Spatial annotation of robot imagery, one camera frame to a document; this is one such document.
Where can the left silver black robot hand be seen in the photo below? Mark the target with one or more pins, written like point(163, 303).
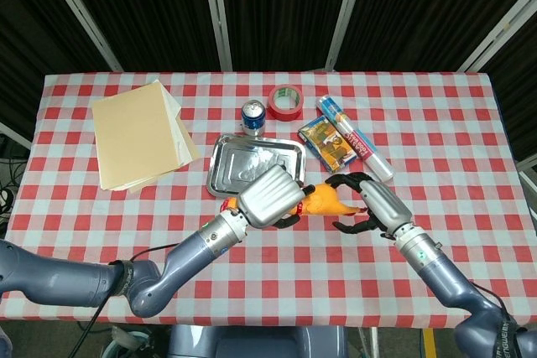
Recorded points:
point(268, 196)

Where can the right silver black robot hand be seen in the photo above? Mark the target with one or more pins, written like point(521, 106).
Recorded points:
point(386, 207)

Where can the yellow rubber chicken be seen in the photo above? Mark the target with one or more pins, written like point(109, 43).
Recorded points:
point(325, 203)

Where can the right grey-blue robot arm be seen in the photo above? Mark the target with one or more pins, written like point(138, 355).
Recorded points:
point(440, 274)

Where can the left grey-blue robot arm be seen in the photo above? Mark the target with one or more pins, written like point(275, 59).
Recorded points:
point(189, 249)

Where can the shiny metal tray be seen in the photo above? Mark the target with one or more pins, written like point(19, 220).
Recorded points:
point(243, 161)

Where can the blue soda can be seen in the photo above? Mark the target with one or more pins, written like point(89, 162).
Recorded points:
point(253, 121)

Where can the blue yellow flat package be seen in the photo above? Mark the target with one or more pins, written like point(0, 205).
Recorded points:
point(327, 144)

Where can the red white checkered tablecloth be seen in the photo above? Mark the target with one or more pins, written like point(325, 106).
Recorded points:
point(335, 274)

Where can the red tape roll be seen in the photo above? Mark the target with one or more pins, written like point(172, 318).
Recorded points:
point(285, 114)

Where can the beige paper folder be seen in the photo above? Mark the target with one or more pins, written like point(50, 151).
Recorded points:
point(194, 150)
point(134, 136)

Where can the white paper sheets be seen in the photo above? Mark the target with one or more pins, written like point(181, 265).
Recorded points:
point(173, 102)

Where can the grey-blue robot torso base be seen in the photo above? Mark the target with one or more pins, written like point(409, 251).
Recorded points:
point(251, 343)

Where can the dark corrugated partition panel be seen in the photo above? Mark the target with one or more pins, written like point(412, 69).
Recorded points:
point(33, 39)
point(419, 10)
point(281, 10)
point(159, 10)
point(520, 94)

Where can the pale plastic bucket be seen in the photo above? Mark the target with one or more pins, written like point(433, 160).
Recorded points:
point(126, 341)

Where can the white partition frame post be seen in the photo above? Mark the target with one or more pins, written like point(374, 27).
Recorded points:
point(499, 31)
point(216, 10)
point(528, 175)
point(346, 10)
point(14, 133)
point(79, 10)

